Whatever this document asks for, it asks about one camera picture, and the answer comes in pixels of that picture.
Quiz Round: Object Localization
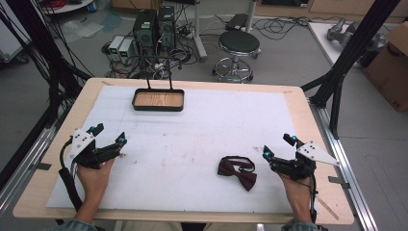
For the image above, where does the thick black gripper cable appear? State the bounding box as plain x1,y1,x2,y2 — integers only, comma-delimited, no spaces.
58,136,85,213

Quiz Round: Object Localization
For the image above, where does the black round stool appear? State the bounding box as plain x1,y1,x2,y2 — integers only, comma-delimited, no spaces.
212,30,262,84

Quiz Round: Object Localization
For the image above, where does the person's left hand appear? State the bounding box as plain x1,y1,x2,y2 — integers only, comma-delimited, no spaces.
76,158,116,204

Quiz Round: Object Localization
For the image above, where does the thin wooden stick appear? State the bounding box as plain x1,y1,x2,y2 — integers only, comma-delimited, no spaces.
315,194,340,221

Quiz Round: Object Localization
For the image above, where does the dark red bow tie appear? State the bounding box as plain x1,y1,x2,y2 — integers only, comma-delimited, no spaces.
217,155,259,193

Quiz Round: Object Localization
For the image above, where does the grey metal desk leg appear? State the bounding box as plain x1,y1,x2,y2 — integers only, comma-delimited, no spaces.
191,0,209,63

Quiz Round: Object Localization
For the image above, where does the flat black box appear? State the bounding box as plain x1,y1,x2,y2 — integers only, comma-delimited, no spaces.
224,13,250,33

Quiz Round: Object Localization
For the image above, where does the grey machine on white table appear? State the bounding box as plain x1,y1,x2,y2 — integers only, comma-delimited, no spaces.
326,16,388,50

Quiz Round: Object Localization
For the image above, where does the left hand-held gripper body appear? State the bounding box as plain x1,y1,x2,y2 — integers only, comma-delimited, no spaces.
68,128,122,170

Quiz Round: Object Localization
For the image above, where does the white foam mat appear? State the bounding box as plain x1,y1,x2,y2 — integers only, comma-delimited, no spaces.
45,84,319,216

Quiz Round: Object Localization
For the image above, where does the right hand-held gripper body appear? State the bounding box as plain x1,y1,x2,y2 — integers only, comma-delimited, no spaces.
268,141,341,182

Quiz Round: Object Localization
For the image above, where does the tangle of black floor cables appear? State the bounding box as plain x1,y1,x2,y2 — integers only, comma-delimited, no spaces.
249,14,345,41

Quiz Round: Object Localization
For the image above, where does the aluminium rail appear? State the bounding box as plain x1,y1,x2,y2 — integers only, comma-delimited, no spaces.
308,99,381,231
0,105,70,219

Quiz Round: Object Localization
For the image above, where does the black tray with wooden bottom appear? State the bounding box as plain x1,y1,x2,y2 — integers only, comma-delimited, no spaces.
131,53,186,113

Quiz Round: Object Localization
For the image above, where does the white power supply box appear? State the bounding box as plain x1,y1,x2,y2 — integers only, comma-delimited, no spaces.
117,38,137,65
108,35,125,63

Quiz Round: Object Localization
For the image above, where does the black computer tower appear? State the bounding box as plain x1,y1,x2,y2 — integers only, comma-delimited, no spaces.
132,9,159,55
156,5,178,53

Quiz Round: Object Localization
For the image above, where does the brown cardboard box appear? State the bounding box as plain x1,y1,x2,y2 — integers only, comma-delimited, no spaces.
363,21,408,113

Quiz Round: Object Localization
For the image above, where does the person's right hand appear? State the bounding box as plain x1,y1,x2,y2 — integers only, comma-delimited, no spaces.
277,173,315,208

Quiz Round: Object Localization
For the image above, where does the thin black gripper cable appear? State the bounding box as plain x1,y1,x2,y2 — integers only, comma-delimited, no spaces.
308,174,319,224

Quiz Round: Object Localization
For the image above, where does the black metal frame stand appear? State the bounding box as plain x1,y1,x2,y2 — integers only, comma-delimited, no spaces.
0,0,94,129
300,0,402,141

